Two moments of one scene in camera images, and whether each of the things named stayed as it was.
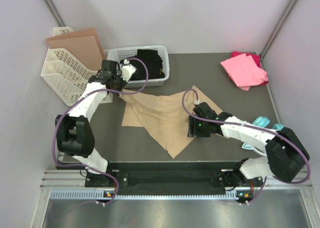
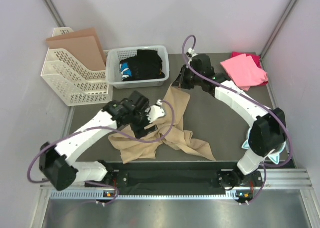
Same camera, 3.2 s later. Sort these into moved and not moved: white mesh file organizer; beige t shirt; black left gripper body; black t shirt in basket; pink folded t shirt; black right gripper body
Moved: beige t shirt; black right gripper body; black left gripper body
Not moved: black t shirt in basket; pink folded t shirt; white mesh file organizer
